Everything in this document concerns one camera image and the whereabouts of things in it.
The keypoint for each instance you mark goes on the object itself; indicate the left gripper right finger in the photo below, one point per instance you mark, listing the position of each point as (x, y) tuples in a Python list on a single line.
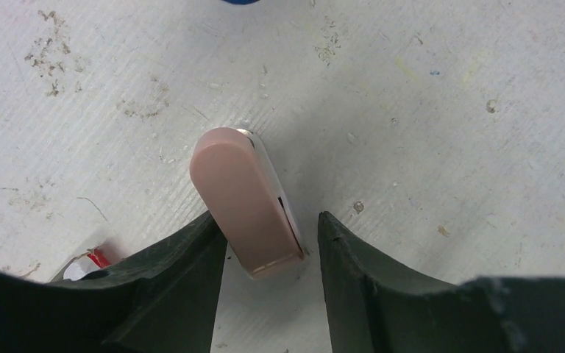
[(377, 304)]

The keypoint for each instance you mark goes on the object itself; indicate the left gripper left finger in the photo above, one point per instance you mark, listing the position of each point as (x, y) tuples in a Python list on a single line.
[(161, 299)]

